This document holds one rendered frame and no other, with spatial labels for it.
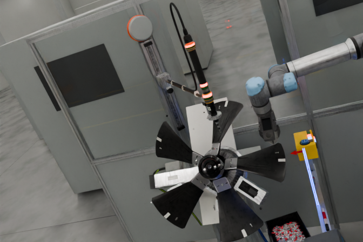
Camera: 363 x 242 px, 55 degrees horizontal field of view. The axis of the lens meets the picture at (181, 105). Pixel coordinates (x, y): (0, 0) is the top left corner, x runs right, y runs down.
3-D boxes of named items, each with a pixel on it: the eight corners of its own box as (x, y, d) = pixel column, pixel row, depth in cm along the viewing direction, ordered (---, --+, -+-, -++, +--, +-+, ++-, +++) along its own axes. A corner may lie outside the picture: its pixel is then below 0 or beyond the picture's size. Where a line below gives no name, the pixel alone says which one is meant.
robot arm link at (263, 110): (270, 105, 140) (250, 109, 143) (272, 113, 143) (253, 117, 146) (268, 93, 146) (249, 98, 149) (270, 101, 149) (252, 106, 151)
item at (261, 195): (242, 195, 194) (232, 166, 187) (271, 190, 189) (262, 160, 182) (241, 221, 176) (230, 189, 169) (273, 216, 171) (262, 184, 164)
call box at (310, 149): (297, 148, 202) (293, 132, 198) (315, 144, 199) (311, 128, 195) (300, 163, 188) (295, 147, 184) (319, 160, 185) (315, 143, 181)
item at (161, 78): (159, 87, 221) (154, 75, 218) (168, 82, 222) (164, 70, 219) (164, 89, 211) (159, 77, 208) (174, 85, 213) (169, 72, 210)
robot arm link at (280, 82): (289, 66, 143) (263, 74, 146) (294, 74, 133) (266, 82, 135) (294, 83, 146) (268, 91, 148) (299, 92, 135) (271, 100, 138)
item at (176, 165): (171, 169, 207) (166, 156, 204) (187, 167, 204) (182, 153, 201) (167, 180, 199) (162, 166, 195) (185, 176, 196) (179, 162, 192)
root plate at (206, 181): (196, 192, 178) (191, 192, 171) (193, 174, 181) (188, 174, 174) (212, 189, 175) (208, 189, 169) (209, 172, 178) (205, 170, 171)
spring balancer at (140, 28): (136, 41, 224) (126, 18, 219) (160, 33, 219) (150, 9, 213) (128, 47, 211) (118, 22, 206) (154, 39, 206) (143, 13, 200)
